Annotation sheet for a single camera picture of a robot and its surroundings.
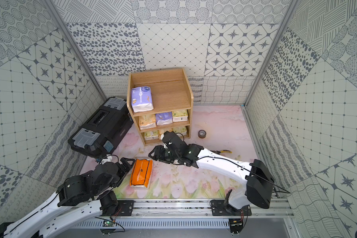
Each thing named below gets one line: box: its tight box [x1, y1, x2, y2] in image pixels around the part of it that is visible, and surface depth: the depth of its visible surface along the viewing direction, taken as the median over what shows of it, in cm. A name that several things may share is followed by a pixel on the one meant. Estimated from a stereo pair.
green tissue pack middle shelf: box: [172, 109, 188, 122], surface depth 88 cm
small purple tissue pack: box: [155, 111, 174, 126], surface depth 87 cm
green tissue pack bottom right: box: [173, 126, 187, 137], surface depth 100 cm
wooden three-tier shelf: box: [126, 67, 194, 147], surface depth 86 cm
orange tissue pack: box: [129, 158, 154, 188], surface depth 80 cm
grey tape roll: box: [197, 129, 207, 139], surface depth 103 cm
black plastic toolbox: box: [67, 96, 134, 159], surface depth 88 cm
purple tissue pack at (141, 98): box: [130, 85, 154, 113], surface depth 73 cm
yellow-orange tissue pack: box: [138, 114, 157, 130], surface depth 85 cm
